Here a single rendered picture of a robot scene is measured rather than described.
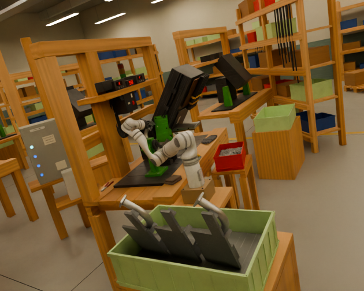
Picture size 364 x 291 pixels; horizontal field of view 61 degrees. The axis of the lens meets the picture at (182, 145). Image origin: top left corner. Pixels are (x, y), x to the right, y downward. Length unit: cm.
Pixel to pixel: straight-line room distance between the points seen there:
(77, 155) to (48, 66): 57
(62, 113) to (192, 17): 1050
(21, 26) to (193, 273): 1337
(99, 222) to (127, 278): 91
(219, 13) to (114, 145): 976
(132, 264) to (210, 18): 1104
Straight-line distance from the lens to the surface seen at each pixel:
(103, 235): 232
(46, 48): 210
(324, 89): 474
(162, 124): 245
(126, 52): 843
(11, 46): 1362
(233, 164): 231
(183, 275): 123
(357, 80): 851
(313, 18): 1092
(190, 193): 180
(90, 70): 236
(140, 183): 221
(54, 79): 207
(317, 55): 465
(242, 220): 148
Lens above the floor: 167
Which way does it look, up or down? 16 degrees down
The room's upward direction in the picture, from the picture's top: 13 degrees counter-clockwise
